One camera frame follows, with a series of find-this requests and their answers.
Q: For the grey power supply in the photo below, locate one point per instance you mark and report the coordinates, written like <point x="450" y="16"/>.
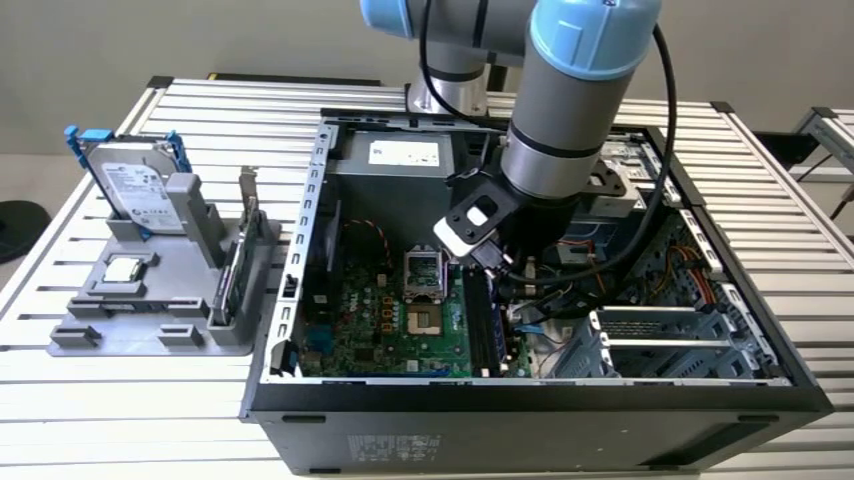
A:
<point x="394" y="210"/>

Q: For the hard disk in blue carrier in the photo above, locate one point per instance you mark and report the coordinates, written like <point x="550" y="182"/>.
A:
<point x="130" y="185"/>

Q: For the black RAM slot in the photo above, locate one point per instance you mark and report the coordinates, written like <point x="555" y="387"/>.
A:
<point x="474" y="330"/>
<point x="490" y="350"/>
<point x="482" y="330"/>

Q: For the green motherboard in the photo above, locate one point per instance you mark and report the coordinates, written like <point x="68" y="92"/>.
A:
<point x="367" y="340"/>

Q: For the black round base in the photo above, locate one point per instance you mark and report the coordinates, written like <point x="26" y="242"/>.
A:
<point x="20" y="230"/>

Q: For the blue expansion slot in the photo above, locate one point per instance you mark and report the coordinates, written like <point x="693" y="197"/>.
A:
<point x="407" y="372"/>

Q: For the grey disk bay cage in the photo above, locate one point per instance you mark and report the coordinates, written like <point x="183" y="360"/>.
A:
<point x="661" y="342"/>

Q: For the grey parts rack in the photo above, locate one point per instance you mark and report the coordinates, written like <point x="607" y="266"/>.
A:
<point x="174" y="270"/>

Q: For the metal slat side table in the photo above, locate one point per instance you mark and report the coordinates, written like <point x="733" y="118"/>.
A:
<point x="828" y="125"/>

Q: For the silver CPU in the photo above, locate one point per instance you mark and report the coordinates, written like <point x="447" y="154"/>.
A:
<point x="122" y="269"/>

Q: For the CPU socket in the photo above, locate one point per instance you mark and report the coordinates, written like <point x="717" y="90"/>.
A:
<point x="426" y="320"/>

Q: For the grey metal drive cage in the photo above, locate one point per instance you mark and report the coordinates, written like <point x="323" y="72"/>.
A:
<point x="621" y="205"/>

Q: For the black PC case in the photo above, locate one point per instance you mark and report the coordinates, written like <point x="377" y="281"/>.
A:
<point x="467" y="435"/>

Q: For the blue RAM stick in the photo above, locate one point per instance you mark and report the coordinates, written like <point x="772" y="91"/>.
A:
<point x="499" y="330"/>

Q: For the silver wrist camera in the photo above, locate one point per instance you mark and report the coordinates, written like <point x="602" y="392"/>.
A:
<point x="461" y="240"/>

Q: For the graphics card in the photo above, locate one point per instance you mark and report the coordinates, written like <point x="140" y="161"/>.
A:
<point x="234" y="285"/>

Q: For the socket locking lever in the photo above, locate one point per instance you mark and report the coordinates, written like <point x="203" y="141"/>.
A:
<point x="445" y="272"/>

